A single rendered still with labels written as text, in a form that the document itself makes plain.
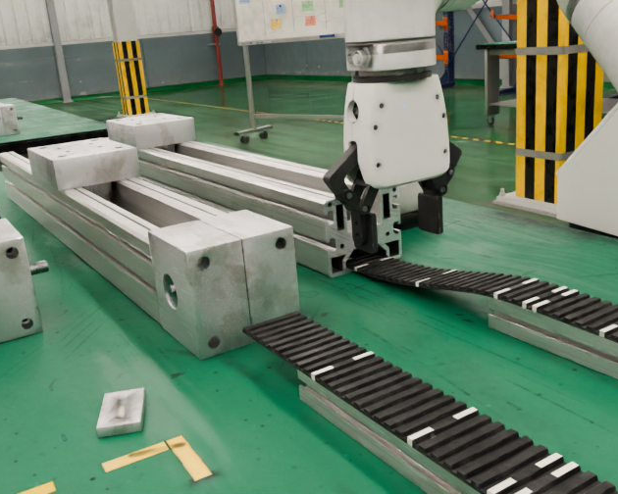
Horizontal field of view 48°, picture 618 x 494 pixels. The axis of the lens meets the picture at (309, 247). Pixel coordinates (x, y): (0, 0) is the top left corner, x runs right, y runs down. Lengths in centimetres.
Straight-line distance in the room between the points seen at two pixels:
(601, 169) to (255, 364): 49
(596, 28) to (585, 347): 53
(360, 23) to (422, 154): 14
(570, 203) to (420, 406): 53
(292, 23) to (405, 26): 607
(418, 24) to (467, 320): 27
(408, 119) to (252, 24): 641
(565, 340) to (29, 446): 40
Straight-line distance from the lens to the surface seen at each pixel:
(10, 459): 52
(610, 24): 98
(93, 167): 96
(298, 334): 54
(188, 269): 57
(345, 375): 48
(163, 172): 115
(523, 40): 402
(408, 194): 90
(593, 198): 90
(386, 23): 65
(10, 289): 70
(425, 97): 68
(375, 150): 65
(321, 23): 650
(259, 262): 60
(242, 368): 57
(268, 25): 692
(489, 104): 719
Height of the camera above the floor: 103
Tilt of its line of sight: 17 degrees down
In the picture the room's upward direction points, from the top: 5 degrees counter-clockwise
